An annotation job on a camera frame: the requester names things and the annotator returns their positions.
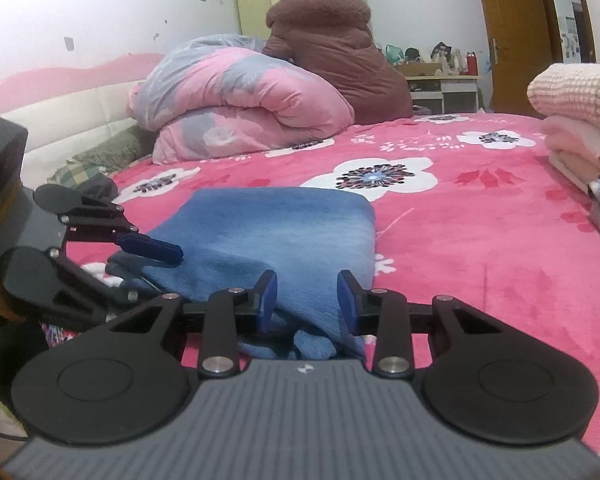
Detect blue denim jeans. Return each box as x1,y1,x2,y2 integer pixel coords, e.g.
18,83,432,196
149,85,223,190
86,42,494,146
107,188,376,360

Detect plaid pillow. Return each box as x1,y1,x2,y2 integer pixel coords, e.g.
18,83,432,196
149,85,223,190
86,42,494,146
46,160,106,188

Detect black crumpled garment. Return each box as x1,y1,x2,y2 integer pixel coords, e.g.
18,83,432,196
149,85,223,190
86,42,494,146
76,174,119,200

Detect green floral pillow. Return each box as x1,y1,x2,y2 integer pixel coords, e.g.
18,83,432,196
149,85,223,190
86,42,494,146
73,125,158,174

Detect white pink headboard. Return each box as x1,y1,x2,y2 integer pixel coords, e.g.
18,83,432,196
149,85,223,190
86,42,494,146
0,53,162,188

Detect pink floral bed blanket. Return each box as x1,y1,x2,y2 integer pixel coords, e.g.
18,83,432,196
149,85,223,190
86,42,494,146
114,114,600,452

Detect pink grey folded duvet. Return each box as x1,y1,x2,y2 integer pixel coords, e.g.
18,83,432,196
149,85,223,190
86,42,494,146
128,34,354,165

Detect cluttered white shelf desk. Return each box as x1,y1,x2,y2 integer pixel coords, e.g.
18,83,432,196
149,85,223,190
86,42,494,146
384,42,480,115

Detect cardboard box on desk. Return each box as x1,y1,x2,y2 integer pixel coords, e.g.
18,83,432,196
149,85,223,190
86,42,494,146
396,62,442,78

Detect red bottle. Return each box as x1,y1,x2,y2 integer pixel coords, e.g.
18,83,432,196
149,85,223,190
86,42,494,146
466,52,479,76

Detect person in mauve jacket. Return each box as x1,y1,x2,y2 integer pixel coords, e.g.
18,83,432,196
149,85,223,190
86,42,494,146
263,0,414,125

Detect brown wooden door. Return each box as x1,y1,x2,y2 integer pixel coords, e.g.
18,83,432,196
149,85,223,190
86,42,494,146
481,0,596,116

